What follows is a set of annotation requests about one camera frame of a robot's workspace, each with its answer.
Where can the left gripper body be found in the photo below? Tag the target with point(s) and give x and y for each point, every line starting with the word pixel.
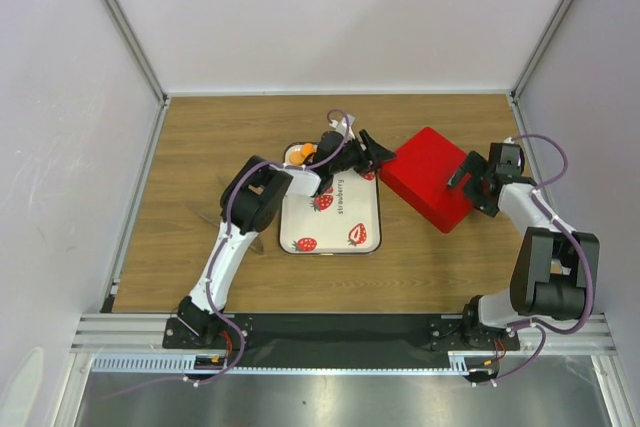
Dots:
pixel 356 158

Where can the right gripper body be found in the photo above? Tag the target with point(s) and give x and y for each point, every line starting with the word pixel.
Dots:
pixel 484 204

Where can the red box lid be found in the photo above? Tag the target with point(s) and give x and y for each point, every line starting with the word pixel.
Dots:
pixel 420 174

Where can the metal serving tongs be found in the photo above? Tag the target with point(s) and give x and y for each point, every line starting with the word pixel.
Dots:
pixel 210 213

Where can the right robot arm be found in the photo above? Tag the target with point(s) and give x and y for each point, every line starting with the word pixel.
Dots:
pixel 552 286

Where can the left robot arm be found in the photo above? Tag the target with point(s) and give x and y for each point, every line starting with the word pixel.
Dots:
pixel 249 205

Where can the white strawberry tray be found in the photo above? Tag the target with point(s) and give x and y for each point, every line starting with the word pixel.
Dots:
pixel 343 220

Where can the waffle cookie top left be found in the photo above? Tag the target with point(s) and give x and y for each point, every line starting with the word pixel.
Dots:
pixel 297 158

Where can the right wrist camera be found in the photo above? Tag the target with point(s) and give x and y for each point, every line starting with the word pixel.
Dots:
pixel 512 153

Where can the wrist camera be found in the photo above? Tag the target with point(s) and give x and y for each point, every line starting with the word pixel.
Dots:
pixel 343 126
pixel 512 153

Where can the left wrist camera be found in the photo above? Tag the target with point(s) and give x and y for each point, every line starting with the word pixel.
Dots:
pixel 343 126

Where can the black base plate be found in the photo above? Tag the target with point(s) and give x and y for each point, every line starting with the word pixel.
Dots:
pixel 363 340

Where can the right cable duct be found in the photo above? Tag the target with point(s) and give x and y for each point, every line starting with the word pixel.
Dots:
pixel 490 363

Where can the cable duct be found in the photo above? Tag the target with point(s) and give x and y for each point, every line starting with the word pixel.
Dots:
pixel 490 363
pixel 165 362

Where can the left cable duct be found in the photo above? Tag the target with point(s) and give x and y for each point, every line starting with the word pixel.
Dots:
pixel 165 362

